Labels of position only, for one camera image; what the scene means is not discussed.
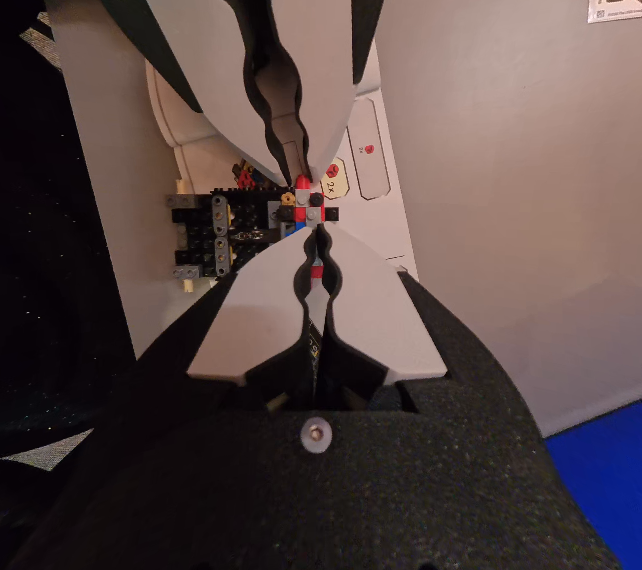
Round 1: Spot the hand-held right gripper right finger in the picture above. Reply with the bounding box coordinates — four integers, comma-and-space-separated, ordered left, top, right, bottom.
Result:
320, 225, 447, 382

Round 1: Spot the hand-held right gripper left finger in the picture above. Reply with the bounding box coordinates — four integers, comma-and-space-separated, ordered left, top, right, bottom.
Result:
187, 228, 318, 386

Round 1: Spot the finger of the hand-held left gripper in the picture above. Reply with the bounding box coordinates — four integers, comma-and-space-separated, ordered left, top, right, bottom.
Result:
268, 0, 356, 182
138, 0, 297, 187

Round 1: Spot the black lego car chassis model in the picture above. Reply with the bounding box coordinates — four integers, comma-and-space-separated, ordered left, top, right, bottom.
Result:
166, 174, 341, 292

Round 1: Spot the white lego instruction booklet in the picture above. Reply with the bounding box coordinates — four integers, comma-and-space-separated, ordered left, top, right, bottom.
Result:
145, 40, 419, 365

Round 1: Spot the blue plastic bin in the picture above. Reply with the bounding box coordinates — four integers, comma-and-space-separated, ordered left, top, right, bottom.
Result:
544, 399, 642, 570

